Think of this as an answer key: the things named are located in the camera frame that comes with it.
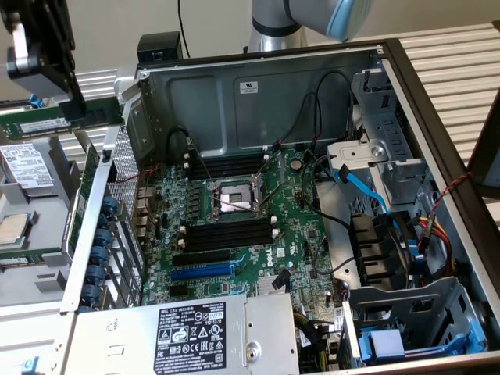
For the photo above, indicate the CPU socket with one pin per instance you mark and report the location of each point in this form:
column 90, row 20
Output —
column 234, row 199

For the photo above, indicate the light grey bracket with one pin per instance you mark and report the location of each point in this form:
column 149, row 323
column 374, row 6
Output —
column 125, row 84

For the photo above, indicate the silver finned heatsink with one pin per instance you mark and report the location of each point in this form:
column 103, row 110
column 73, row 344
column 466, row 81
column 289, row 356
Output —
column 263, row 287

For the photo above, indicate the dark box beside case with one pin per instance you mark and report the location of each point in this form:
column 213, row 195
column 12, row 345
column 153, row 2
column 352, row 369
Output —
column 488, row 156

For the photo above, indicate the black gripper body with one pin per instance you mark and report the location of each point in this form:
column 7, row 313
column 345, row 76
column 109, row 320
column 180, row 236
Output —
column 51, row 27

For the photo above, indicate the small blue plastic piece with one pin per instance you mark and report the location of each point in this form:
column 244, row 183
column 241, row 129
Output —
column 30, row 367

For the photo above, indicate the silver power supply unit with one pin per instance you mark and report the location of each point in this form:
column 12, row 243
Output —
column 129, row 336

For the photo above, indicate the blue expansion slot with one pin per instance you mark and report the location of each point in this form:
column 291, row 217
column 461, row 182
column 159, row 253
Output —
column 203, row 272

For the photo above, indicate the blue disk carrier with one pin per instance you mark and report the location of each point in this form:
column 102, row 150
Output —
column 365, row 347

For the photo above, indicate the hard disk with blue carrier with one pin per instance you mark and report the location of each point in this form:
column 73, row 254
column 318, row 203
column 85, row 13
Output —
column 23, row 164

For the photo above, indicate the silver coin battery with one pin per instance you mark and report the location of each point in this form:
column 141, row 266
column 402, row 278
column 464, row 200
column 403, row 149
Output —
column 297, row 164

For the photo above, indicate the grey parts rack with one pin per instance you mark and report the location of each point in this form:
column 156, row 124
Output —
column 47, row 234

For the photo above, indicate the RAM slot with white latches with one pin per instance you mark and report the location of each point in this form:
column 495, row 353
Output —
column 228, row 242
column 228, row 227

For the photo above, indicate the silver CPU chip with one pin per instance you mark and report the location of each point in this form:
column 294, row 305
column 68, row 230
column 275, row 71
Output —
column 13, row 230

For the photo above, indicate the blue expansion card retainer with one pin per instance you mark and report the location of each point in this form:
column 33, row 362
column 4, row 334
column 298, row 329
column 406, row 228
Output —
column 110, row 205

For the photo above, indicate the black box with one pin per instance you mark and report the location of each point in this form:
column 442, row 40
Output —
column 160, row 47

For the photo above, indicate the short black expansion slot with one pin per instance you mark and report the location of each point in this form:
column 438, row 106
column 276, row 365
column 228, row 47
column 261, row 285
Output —
column 178, row 290

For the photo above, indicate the large metal disk bay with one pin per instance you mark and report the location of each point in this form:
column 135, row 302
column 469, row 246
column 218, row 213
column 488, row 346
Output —
column 429, row 297

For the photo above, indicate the open metal PC case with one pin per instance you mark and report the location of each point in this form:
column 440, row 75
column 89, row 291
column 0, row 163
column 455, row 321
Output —
column 195, row 105

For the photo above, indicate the green motherboard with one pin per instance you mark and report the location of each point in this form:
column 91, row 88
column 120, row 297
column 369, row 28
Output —
column 297, row 250

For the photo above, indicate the metal locking lever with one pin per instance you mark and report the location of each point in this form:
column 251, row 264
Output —
column 273, row 194
column 201, row 163

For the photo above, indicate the green RAM stick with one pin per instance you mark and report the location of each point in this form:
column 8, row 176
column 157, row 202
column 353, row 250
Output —
column 39, row 125
column 19, row 258

